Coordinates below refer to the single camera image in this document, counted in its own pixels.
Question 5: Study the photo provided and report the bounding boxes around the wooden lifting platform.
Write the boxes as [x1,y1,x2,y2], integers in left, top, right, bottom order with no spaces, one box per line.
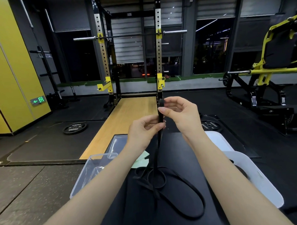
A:
[77,96,161,160]

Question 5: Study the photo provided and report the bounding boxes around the grey window blind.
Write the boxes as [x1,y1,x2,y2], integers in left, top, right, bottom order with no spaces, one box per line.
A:
[196,0,241,20]
[143,0,183,26]
[103,4,144,65]

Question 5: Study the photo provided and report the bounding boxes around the yellow black squat rack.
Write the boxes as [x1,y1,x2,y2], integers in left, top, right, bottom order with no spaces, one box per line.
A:
[84,0,192,112]

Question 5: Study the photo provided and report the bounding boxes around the person's right forearm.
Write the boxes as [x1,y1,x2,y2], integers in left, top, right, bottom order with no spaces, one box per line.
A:
[186,128,294,225]

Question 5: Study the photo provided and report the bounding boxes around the clear plastic lid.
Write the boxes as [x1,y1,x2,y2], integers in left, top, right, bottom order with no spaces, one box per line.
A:
[106,134,130,155]

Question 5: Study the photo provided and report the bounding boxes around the white plastic lid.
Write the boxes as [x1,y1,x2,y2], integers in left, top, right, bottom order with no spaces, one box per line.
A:
[204,130,235,153]

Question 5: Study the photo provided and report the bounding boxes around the thin black resistance band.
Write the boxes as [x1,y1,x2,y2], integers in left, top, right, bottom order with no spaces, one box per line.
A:
[129,98,170,203]

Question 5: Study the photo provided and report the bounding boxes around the person's right hand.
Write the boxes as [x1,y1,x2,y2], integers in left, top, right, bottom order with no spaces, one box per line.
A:
[157,95,207,140]

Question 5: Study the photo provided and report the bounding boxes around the black upright bar holder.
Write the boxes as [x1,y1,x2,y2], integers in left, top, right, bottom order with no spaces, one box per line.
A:
[70,85,81,102]

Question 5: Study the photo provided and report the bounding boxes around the black plyo platform red side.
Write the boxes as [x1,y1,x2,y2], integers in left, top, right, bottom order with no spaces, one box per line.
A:
[91,128,264,225]

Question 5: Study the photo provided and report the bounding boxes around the white plastic bin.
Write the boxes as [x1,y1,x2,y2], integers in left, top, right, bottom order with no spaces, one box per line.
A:
[223,148,285,211]

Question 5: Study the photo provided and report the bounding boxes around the green exit sign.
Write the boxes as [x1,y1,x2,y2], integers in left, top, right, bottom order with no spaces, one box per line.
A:
[30,95,47,107]

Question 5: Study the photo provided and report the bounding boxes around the black weight plate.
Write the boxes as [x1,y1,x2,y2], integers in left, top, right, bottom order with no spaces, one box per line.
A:
[62,121,89,136]
[200,117,223,134]

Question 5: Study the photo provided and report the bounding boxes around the yellow black exercise machine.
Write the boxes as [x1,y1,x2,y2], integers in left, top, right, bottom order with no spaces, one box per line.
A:
[216,12,297,139]

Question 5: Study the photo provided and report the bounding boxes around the person's left hand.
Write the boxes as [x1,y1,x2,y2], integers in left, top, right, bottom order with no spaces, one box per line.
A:
[125,113,168,152]

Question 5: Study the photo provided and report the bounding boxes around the silver barbell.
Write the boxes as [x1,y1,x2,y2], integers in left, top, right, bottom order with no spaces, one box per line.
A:
[73,29,188,42]

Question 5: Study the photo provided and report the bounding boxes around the clear plastic container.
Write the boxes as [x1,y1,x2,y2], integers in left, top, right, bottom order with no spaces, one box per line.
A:
[67,152,121,200]

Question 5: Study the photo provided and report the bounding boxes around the person's left forearm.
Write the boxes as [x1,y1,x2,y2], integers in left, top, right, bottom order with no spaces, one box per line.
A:
[28,143,149,225]

